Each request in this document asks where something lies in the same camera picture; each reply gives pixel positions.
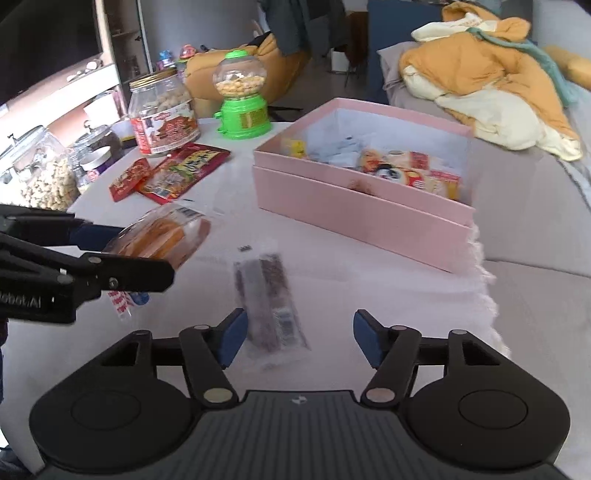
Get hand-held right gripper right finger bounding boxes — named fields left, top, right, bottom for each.
left=353, top=309, right=502, bottom=406

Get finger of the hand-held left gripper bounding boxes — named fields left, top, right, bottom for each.
left=0, top=233, right=175, bottom=303
left=0, top=204, right=125, bottom=250

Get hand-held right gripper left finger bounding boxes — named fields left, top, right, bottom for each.
left=104, top=308, right=250, bottom=406

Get clear orange bread packet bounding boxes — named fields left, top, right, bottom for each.
left=102, top=203, right=213, bottom=319

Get dark snack bar packet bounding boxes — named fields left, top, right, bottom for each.
left=231, top=240, right=311, bottom=367

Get pink cardboard box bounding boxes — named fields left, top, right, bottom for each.
left=252, top=97, right=476, bottom=274

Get round rice cracker packet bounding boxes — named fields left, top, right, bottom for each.
left=360, top=148, right=462, bottom=200

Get yellow snack packet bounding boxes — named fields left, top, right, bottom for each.
left=283, top=137, right=309, bottom=159

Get small red snack packet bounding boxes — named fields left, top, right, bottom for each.
left=109, top=158, right=151, bottom=202

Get purple can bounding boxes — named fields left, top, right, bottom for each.
left=79, top=147, right=115, bottom=183

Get large glass peanut jar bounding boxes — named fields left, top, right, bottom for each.
left=0, top=126, right=81, bottom=212

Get glass jar dark contents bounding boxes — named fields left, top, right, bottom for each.
left=69, top=121, right=125, bottom=185

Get red sausage snack packet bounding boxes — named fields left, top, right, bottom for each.
left=137, top=143, right=230, bottom=205

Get red label peanut jar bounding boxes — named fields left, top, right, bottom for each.
left=128, top=69, right=201, bottom=155

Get grey sofa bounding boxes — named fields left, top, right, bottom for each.
left=378, top=0, right=591, bottom=462

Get green gumball machine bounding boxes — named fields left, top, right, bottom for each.
left=212, top=50, right=272, bottom=140

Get wooden shelf unit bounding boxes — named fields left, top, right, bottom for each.
left=95, top=0, right=153, bottom=100

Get colourful toy bottles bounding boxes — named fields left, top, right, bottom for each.
left=157, top=44, right=197, bottom=72

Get orange bean bag chair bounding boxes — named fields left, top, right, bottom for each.
left=185, top=32, right=311, bottom=104

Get black television screen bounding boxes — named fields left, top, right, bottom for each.
left=0, top=0, right=105, bottom=107

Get white bin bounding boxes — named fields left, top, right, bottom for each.
left=330, top=48, right=354, bottom=75

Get orange and cream blanket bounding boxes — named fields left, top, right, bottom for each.
left=399, top=2, right=583, bottom=162

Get dark hanging jacket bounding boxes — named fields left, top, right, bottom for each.
left=259, top=0, right=352, bottom=56

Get dark blue cabinet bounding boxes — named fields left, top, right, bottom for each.
left=367, top=0, right=446, bottom=93

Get teal cloth strip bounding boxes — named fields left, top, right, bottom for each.
left=466, top=25, right=578, bottom=107

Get yellow pillow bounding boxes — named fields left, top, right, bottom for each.
left=542, top=45, right=591, bottom=90

